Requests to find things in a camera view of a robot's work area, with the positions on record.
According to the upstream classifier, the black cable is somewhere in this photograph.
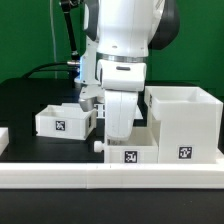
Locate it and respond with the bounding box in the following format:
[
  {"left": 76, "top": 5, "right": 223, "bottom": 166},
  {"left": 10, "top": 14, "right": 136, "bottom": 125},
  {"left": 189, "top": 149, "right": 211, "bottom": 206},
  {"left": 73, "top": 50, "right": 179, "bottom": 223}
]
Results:
[{"left": 23, "top": 61, "right": 81, "bottom": 79}]

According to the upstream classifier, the white flat tag plate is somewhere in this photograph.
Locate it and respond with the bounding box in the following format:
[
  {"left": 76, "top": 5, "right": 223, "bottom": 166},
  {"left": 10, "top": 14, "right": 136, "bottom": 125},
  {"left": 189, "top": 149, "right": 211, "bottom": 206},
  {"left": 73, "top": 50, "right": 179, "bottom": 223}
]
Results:
[{"left": 63, "top": 103, "right": 143, "bottom": 120}]

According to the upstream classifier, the white U-shaped fence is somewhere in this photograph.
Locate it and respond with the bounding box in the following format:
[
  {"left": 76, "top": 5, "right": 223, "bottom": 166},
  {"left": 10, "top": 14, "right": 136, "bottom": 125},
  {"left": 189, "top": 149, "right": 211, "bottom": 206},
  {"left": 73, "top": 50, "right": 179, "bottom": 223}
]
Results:
[{"left": 0, "top": 127, "right": 224, "bottom": 190}]

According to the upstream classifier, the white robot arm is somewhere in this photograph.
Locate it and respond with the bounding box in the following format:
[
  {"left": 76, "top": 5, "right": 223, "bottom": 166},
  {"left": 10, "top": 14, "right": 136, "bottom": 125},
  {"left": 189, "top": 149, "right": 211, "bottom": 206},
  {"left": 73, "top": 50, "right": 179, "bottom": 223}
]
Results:
[{"left": 60, "top": 0, "right": 180, "bottom": 141}]

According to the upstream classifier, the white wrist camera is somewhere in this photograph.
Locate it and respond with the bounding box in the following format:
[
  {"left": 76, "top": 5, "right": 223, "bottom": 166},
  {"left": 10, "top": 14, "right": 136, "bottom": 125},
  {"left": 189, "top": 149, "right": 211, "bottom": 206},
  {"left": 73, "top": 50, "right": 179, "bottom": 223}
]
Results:
[{"left": 79, "top": 85, "right": 104, "bottom": 112}]

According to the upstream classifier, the white rear drawer box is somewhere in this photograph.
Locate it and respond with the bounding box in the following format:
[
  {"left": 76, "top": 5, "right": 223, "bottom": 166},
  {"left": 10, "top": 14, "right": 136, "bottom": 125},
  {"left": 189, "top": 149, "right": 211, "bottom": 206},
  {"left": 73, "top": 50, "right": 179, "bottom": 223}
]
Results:
[{"left": 35, "top": 104, "right": 97, "bottom": 140}]

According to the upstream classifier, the white drawer box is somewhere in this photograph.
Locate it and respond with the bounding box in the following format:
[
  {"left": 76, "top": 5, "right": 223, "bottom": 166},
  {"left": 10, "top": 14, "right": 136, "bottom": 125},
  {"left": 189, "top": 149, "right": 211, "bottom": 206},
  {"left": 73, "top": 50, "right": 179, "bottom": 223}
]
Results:
[
  {"left": 35, "top": 104, "right": 97, "bottom": 140},
  {"left": 94, "top": 127, "right": 158, "bottom": 164}
]

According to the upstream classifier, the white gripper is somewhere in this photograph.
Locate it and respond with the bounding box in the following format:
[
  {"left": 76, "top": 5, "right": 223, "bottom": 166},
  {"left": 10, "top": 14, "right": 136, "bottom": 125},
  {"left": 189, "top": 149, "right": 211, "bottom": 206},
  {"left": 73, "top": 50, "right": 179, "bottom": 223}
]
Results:
[{"left": 97, "top": 59, "right": 147, "bottom": 141}]

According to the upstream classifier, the white thin cable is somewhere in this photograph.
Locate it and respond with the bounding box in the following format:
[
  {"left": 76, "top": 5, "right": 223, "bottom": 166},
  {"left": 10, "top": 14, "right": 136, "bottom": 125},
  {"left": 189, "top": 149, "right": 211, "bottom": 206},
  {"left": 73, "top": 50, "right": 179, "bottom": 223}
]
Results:
[{"left": 49, "top": 0, "right": 58, "bottom": 80}]

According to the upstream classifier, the white drawer cabinet frame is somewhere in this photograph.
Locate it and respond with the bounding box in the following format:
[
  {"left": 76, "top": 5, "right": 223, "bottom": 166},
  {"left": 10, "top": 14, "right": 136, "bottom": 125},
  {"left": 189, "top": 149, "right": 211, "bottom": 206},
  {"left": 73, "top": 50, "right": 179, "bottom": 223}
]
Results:
[{"left": 144, "top": 86, "right": 223, "bottom": 164}]

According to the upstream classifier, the white front drawer box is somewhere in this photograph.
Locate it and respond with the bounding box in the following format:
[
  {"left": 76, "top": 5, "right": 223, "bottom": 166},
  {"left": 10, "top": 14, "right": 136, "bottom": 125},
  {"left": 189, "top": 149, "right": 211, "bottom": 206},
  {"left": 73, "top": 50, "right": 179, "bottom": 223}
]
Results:
[{"left": 94, "top": 127, "right": 158, "bottom": 164}]

